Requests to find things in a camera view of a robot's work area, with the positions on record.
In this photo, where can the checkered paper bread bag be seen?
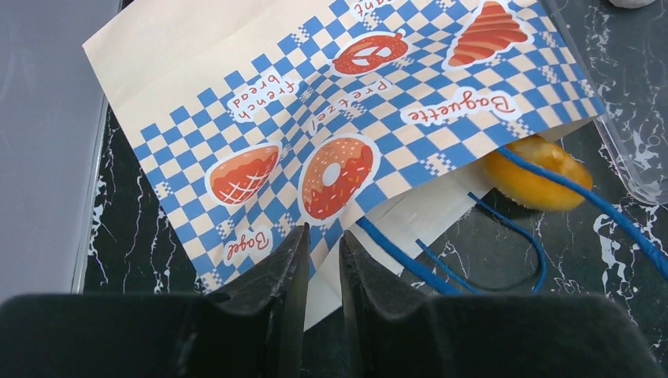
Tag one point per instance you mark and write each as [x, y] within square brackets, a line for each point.
[252, 117]

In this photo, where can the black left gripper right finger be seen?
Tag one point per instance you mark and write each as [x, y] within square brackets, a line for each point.
[394, 330]

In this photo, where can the clear plastic tray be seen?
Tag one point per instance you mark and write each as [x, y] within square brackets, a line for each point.
[625, 54]

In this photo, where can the yellow fake bread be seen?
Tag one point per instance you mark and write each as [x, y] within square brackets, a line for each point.
[631, 4]

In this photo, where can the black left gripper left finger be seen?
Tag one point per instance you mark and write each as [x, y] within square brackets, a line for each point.
[251, 327]

